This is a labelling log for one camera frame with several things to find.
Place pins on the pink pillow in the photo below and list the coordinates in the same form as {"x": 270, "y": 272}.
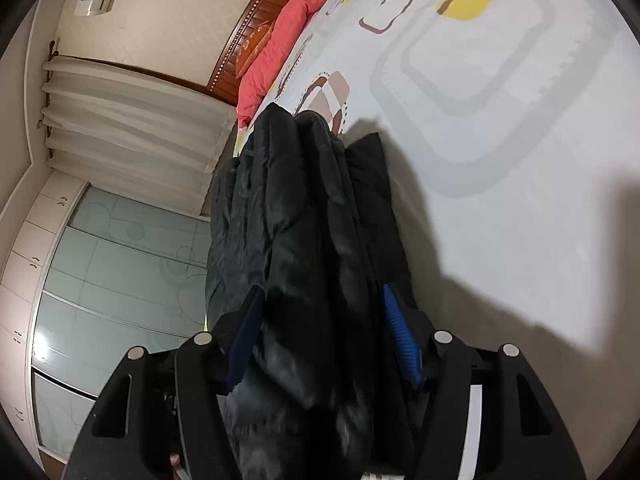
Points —
{"x": 270, "y": 55}

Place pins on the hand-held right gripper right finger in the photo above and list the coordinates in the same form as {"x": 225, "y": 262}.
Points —
{"x": 400, "y": 335}

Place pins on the cream curtain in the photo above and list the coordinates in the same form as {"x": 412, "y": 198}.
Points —
{"x": 125, "y": 125}

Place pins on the orange patterned cushion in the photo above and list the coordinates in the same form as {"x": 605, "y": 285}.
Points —
{"x": 252, "y": 45}

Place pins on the patterned white bed sheet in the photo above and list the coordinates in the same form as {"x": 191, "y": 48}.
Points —
{"x": 500, "y": 110}

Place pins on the frosted glass door wardrobe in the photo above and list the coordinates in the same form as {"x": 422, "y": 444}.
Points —
{"x": 110, "y": 285}

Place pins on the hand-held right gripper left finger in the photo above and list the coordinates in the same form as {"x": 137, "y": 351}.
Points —
{"x": 245, "y": 340}

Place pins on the black puffer jacket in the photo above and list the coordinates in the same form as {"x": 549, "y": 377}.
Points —
{"x": 300, "y": 260}

